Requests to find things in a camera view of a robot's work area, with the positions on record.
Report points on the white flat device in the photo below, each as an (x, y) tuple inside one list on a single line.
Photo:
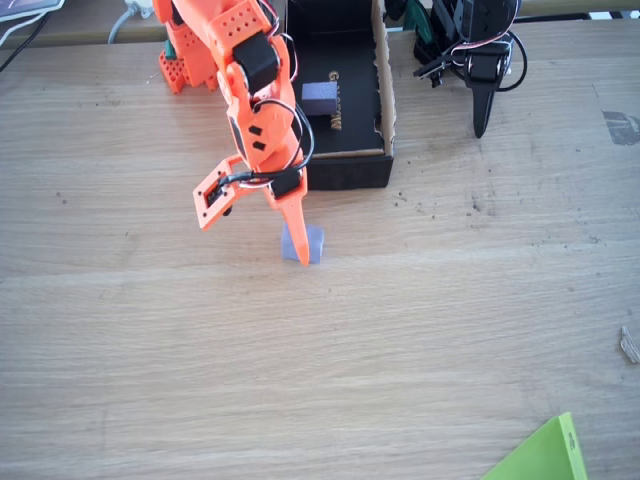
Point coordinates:
[(30, 5)]

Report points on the black idle robot arm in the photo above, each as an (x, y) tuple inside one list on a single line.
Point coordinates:
[(480, 15)]

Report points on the small wood scrap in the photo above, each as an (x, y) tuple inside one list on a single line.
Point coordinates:
[(630, 345)]

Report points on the white plug adapter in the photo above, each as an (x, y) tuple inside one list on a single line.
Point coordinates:
[(140, 7)]

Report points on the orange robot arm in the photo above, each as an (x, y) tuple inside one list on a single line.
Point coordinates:
[(230, 30)]

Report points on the orange camera mount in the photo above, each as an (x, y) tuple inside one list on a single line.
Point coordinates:
[(210, 212)]

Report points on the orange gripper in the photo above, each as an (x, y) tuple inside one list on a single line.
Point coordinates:
[(291, 218)]

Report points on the green table clamp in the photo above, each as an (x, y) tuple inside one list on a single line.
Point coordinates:
[(169, 50), (419, 22)]

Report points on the purple foam block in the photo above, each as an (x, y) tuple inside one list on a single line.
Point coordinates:
[(320, 97), (316, 245)]

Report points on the light green paper sheet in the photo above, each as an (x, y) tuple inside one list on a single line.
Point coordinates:
[(545, 455)]

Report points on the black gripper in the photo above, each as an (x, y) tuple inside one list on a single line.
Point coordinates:
[(484, 102)]

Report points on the black cardboard box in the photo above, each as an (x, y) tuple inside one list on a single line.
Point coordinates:
[(350, 172)]

